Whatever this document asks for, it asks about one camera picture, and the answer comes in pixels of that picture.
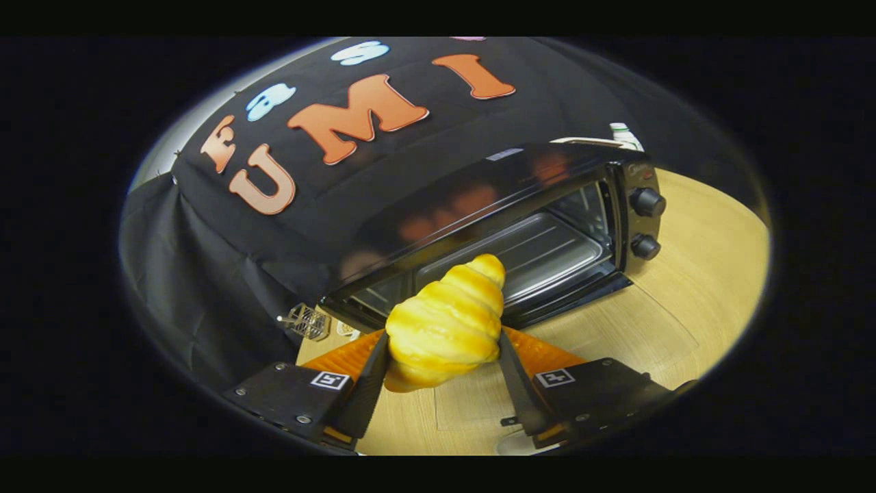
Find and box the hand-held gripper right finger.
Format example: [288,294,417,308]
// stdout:
[496,327,699,450]

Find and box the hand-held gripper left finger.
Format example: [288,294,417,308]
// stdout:
[220,329,392,450]

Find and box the golden croissant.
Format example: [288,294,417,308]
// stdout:
[383,253,508,394]

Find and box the black toaster oven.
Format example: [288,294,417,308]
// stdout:
[318,140,700,433]

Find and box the clear glass plate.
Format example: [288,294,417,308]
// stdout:
[494,428,569,457]

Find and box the black backdrop cloth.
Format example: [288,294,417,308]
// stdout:
[120,37,753,392]

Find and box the small white bottle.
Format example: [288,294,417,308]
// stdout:
[608,122,645,152]

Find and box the small wire basket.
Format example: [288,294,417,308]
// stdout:
[276,303,333,342]

